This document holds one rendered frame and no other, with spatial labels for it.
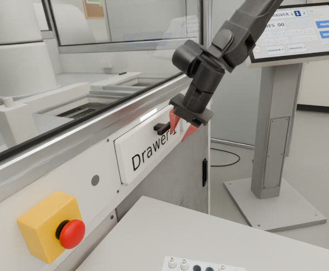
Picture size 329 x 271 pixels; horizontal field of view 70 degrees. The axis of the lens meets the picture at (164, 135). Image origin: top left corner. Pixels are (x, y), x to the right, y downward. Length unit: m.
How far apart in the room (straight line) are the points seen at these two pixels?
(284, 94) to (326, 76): 2.05
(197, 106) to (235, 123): 1.87
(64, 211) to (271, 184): 1.49
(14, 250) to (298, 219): 1.52
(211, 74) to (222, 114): 1.91
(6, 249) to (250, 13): 0.56
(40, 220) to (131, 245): 0.20
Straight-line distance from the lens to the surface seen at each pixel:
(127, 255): 0.49
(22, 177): 0.38
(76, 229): 0.37
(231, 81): 2.29
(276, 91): 1.44
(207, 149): 1.18
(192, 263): 0.42
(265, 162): 1.60
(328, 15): 1.58
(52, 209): 0.38
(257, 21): 0.53
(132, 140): 0.53
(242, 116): 2.35
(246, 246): 0.50
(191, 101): 0.54
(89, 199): 0.49
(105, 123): 0.47
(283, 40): 1.35
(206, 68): 0.51
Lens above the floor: 1.13
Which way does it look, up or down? 24 degrees down
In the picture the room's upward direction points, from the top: 5 degrees counter-clockwise
